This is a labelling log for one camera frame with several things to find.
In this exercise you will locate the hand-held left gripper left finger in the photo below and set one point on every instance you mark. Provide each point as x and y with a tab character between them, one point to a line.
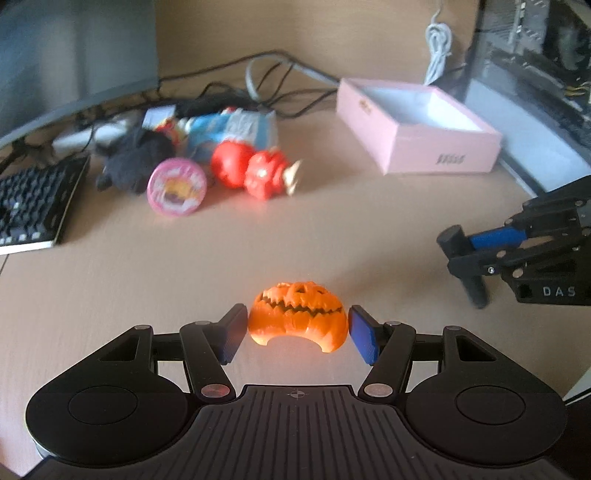
235	333

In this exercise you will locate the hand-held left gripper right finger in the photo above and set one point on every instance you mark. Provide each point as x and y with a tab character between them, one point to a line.
362	334

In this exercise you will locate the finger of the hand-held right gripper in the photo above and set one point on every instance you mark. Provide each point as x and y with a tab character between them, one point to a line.
475	266
494	237

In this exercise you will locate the orange pumpkin toy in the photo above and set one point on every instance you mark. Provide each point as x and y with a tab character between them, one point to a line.
298	318

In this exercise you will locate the pink box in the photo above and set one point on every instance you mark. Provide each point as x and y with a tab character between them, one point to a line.
415	147

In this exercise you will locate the red figurine toy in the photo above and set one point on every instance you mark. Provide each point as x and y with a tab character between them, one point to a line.
265	174

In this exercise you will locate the red ball toy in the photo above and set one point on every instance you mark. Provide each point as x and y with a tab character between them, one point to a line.
227	164

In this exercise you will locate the black plush toy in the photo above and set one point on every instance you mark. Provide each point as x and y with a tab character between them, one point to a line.
134	159

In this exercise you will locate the blue packet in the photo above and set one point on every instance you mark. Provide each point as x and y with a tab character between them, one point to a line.
240	129

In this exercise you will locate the wooden desktop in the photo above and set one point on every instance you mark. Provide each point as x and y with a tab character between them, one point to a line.
323	230

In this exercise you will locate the pink round tin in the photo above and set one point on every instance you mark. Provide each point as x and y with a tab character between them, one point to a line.
176	187

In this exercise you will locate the computer case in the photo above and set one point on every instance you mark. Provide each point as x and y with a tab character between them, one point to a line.
531	83

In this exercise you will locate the small red white toy figure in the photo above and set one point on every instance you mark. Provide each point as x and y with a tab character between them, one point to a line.
174	131

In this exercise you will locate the small colourful card box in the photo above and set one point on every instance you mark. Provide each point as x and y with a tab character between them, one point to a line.
159	117

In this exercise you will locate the black keyboard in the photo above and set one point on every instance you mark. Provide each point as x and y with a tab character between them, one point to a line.
32	203

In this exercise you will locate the white power strip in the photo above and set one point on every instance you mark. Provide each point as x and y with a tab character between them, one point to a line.
78	136

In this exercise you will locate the computer monitor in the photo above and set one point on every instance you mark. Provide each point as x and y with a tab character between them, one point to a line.
69	55

